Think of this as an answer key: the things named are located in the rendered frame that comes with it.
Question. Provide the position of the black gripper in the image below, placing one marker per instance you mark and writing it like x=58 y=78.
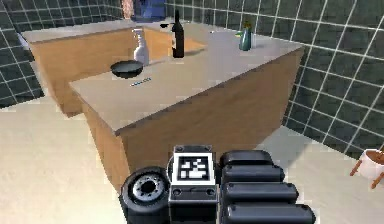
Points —
x=145 y=195

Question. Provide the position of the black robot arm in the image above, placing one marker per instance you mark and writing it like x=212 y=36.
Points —
x=253 y=193

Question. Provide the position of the wooden kitchen counter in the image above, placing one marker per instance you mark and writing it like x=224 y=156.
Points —
x=206 y=100

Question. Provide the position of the black frying pan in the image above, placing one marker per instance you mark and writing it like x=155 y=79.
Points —
x=126 y=68

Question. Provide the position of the white spray bottle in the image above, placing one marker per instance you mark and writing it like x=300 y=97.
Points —
x=141 y=50

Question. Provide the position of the dark wine bottle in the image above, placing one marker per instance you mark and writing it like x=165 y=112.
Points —
x=178 y=36

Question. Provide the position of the teal vase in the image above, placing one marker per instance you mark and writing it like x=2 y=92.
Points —
x=245 y=39

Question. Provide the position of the blue window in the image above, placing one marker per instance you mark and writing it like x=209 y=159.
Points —
x=150 y=9

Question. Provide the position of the pink curtain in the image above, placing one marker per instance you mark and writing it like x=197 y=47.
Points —
x=127 y=8

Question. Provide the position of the white plant pot wooden legs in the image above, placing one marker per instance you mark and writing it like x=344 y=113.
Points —
x=370 y=165

